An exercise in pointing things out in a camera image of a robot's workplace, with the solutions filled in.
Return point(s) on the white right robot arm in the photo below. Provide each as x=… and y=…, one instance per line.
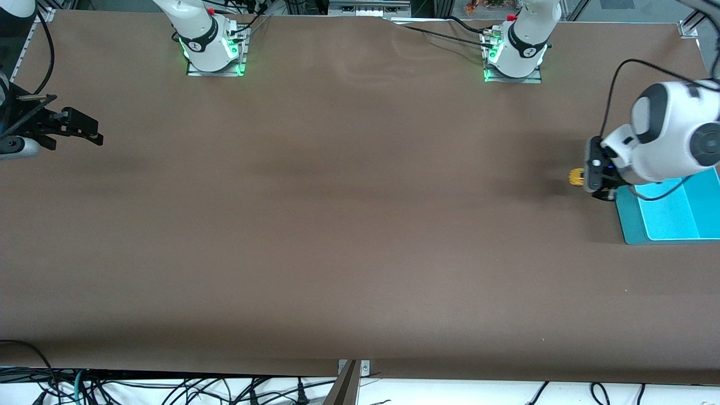
x=202, y=39

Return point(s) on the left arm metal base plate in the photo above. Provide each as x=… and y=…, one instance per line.
x=514, y=80

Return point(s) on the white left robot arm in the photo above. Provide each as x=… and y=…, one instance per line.
x=669, y=135

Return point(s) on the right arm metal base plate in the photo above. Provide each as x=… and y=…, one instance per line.
x=243, y=62

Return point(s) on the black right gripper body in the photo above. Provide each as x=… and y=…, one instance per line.
x=32, y=119

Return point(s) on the aluminium corner bracket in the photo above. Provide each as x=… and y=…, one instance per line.
x=689, y=28

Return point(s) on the grey metal box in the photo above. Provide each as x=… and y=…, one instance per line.
x=365, y=8

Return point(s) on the dark brown pole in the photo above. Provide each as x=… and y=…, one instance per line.
x=343, y=391

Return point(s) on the aluminium frame rail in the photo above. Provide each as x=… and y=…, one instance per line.
x=46, y=14

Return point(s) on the yellow toy beetle car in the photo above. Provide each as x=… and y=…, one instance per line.
x=576, y=178

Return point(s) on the brown table cover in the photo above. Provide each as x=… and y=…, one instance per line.
x=360, y=253

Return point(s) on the aluminium frame post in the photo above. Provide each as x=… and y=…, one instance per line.
x=442, y=7

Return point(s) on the teal plastic bin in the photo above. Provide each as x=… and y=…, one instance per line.
x=675, y=219

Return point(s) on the orange green background item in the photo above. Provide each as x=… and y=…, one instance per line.
x=484, y=5

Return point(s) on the small metal edge bracket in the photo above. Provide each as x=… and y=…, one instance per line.
x=365, y=368

